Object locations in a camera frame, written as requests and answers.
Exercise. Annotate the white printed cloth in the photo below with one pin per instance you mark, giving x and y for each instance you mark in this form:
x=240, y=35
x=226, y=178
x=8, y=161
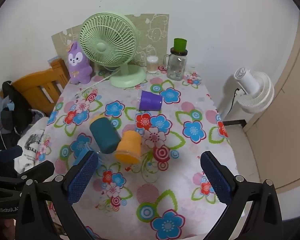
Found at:
x=31, y=145

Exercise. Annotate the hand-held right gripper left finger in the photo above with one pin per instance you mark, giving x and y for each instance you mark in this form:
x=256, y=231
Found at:
x=80, y=180

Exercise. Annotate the wooden chair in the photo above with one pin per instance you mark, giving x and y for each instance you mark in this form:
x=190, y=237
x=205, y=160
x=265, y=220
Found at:
x=38, y=85

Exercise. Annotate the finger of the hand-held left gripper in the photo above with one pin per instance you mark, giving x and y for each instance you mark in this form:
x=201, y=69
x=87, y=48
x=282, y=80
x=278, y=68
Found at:
x=7, y=154
x=38, y=170

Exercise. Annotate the orange cup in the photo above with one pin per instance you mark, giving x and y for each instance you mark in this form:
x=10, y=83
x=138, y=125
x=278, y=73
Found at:
x=129, y=146

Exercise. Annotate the glass mug jar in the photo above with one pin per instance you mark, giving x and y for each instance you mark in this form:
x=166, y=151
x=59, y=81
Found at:
x=176, y=66

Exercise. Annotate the green desk fan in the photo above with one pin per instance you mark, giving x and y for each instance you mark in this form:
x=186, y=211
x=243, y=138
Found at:
x=107, y=40

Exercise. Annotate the black garment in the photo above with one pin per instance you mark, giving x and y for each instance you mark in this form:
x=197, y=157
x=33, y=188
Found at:
x=17, y=110

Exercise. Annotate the floral tablecloth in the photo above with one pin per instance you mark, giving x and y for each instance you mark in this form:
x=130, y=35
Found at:
x=132, y=182

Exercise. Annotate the cotton swab container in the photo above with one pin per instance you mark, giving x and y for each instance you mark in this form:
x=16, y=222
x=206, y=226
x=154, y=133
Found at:
x=152, y=65

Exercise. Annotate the teal cup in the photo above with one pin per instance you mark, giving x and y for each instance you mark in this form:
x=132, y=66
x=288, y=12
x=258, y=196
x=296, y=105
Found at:
x=104, y=135

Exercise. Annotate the white floor fan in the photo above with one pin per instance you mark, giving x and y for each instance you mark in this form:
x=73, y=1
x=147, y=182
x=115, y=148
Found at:
x=255, y=90

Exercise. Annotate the purple cup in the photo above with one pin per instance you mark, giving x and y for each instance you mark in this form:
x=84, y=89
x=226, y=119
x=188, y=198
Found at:
x=151, y=101

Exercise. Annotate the green cup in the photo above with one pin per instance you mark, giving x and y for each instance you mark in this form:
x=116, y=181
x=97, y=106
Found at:
x=180, y=45

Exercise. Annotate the beige wooden door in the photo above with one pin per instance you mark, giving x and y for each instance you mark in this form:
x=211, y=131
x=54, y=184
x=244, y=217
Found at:
x=282, y=120

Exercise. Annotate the purple plush toy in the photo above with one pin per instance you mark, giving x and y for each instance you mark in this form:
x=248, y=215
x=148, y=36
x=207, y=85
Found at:
x=78, y=65

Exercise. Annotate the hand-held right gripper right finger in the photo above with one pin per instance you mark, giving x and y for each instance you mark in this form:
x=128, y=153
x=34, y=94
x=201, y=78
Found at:
x=216, y=178

